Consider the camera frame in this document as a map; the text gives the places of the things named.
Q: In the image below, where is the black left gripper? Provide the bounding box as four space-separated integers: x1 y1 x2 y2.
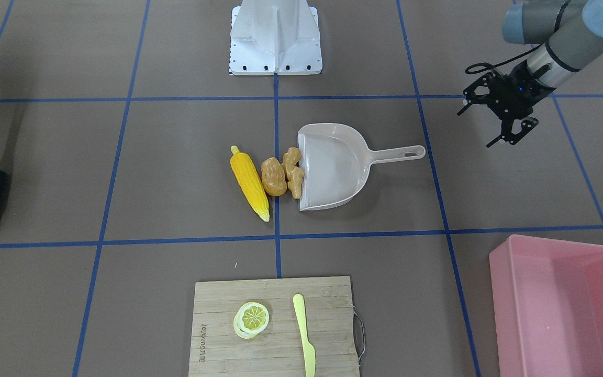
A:
457 60 552 148

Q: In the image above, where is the beige plastic dustpan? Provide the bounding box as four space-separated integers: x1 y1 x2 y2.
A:
297 123 426 212

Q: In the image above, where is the tan toy ginger root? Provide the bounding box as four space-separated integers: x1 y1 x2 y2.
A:
283 147 305 199

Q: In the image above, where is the brown toy potato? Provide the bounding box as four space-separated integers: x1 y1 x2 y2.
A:
261 157 288 196

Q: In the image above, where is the yellow toy corn cob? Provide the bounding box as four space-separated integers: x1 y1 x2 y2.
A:
230 145 270 222

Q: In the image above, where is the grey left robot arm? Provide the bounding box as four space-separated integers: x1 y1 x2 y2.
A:
463 1 603 147

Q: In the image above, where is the pink plastic bin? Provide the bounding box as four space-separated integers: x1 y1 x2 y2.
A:
489 235 603 376

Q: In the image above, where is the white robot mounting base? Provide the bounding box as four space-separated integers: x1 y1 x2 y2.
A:
228 1 323 76

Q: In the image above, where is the yellow plastic knife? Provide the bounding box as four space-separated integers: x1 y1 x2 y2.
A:
293 293 317 376

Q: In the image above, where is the yellow lemon slice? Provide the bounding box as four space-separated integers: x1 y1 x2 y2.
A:
233 302 270 339

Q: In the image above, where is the wooden cutting board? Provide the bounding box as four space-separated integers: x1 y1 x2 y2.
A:
188 276 361 376

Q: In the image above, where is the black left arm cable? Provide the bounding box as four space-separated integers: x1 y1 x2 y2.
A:
465 0 569 75

